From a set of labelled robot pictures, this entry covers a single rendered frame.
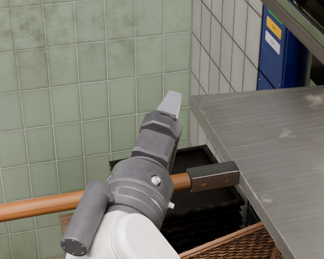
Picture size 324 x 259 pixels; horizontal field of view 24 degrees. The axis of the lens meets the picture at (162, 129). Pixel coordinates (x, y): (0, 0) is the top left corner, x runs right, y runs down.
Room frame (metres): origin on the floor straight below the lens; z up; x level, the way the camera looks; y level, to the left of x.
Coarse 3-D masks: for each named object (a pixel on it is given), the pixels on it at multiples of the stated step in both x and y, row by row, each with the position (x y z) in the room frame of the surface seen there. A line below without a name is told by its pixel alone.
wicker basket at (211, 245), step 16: (256, 224) 1.40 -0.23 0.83; (224, 240) 1.38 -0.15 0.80; (240, 240) 1.39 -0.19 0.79; (256, 240) 1.40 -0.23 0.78; (272, 240) 1.41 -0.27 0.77; (192, 256) 1.35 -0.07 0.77; (208, 256) 1.37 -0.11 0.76; (224, 256) 1.38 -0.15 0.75; (240, 256) 1.39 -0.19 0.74; (256, 256) 1.40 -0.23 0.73; (272, 256) 1.41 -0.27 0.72
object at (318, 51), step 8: (264, 0) 1.40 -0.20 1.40; (272, 0) 1.37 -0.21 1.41; (296, 0) 1.38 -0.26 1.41; (312, 0) 1.40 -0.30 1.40; (320, 0) 1.41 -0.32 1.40; (272, 8) 1.36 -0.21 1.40; (280, 8) 1.33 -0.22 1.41; (304, 8) 1.34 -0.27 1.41; (312, 8) 1.35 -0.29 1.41; (320, 8) 1.36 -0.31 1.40; (280, 16) 1.32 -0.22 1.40; (288, 16) 1.29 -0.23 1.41; (312, 16) 1.30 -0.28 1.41; (320, 16) 1.31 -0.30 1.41; (288, 24) 1.28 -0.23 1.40; (296, 24) 1.25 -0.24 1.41; (320, 24) 1.27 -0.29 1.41; (296, 32) 1.25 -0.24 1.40; (304, 32) 1.22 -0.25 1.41; (304, 40) 1.21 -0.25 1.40; (312, 40) 1.19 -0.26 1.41; (312, 48) 1.18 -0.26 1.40; (320, 48) 1.15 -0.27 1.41; (320, 56) 1.15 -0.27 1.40
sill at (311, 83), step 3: (312, 78) 1.49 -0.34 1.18; (315, 78) 1.49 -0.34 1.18; (318, 78) 1.49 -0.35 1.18; (321, 78) 1.49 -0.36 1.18; (312, 81) 1.48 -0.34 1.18; (315, 81) 1.47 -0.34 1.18; (318, 81) 1.47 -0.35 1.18; (321, 81) 1.47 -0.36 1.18; (312, 84) 1.47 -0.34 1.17; (315, 84) 1.46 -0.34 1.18; (318, 84) 1.46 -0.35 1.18; (321, 84) 1.46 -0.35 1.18
